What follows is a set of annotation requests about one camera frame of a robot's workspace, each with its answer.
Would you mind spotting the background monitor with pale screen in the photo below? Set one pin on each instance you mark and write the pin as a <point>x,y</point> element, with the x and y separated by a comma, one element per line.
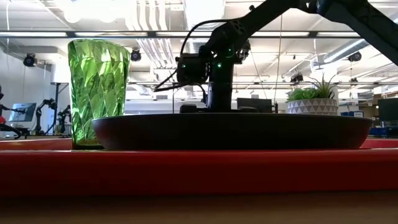
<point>22,112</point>

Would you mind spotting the black ceiling camera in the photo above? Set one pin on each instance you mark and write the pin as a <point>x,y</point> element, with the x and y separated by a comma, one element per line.
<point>354,56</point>
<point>30,60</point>
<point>136,55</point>
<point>297,77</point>

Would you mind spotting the red plastic tray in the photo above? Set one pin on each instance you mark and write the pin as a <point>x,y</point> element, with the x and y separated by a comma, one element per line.
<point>199,171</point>

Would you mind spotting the green succulent plant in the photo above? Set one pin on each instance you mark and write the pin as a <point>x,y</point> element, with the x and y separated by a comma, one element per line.
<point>301,94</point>

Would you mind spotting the green faceted plastic cup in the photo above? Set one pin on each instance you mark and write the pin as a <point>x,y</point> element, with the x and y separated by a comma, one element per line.
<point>96,87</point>

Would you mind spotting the black round plate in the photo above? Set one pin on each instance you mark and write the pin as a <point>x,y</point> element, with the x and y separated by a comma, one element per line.
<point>233,132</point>

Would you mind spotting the dark background monitor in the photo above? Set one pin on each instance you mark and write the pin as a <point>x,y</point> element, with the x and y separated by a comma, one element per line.
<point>255,104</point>
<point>388,109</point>

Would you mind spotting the white geometric plant pot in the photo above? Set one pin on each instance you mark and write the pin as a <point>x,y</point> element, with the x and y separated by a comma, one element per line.
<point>312,107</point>

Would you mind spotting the background black robot arm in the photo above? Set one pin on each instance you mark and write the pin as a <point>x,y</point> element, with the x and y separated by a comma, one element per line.
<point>65,113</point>
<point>46,105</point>

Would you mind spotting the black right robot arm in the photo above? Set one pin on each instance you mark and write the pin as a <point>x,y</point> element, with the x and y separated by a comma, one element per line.
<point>357,18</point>

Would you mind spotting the blue storage bins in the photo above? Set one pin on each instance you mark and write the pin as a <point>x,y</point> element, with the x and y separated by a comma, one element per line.
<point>379,131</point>

